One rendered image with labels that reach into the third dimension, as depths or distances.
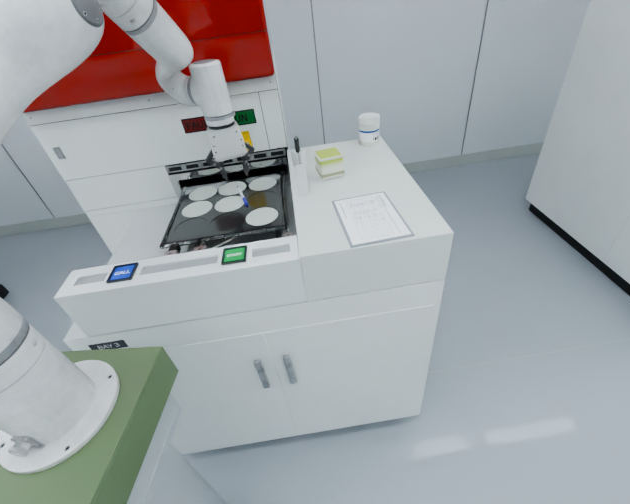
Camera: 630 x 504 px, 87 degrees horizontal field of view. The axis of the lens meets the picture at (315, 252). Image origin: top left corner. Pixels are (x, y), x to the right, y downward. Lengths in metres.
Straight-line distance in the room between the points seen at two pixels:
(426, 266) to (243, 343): 0.52
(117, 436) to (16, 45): 0.57
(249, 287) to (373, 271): 0.29
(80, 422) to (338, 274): 0.55
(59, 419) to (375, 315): 0.68
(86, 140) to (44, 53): 0.80
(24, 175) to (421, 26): 3.20
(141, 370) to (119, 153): 0.86
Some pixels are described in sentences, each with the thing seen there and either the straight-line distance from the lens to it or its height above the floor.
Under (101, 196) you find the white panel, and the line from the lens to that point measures 1.51.
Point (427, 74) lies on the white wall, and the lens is 2.96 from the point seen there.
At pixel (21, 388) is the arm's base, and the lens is 0.65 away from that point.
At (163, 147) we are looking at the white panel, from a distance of 1.34.
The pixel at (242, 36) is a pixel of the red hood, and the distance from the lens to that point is 1.15.
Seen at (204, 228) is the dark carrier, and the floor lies 0.90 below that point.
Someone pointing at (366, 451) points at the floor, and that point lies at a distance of 1.52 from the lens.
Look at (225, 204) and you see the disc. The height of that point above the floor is 0.90.
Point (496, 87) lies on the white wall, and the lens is 3.26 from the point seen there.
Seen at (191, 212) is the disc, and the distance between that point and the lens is 1.16.
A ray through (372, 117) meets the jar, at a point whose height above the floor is 1.06.
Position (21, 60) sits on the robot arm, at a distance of 0.64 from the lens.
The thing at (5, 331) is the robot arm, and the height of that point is 1.12.
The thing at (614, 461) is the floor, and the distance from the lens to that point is 1.76.
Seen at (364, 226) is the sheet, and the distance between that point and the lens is 0.81.
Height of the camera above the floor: 1.43
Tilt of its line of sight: 39 degrees down
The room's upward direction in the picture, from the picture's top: 8 degrees counter-clockwise
